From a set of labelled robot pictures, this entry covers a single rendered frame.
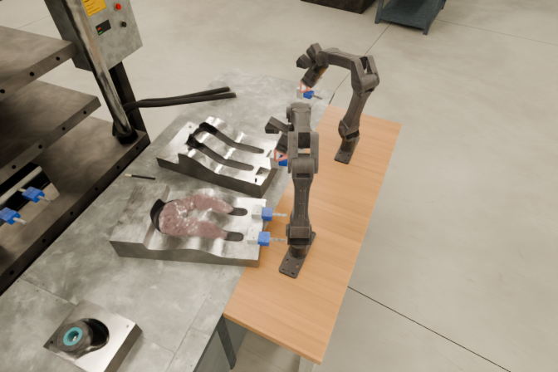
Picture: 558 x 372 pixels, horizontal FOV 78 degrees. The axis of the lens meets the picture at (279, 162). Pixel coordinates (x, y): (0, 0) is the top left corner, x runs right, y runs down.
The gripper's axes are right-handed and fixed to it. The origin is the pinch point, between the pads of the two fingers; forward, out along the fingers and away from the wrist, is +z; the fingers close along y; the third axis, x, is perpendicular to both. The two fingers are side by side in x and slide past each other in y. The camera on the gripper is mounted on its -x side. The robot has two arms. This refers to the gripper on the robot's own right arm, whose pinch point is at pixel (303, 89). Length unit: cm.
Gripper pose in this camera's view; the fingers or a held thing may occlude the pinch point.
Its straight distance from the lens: 174.2
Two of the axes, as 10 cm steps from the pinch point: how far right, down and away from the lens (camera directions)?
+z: -4.0, 4.2, 8.1
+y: -5.6, 5.9, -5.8
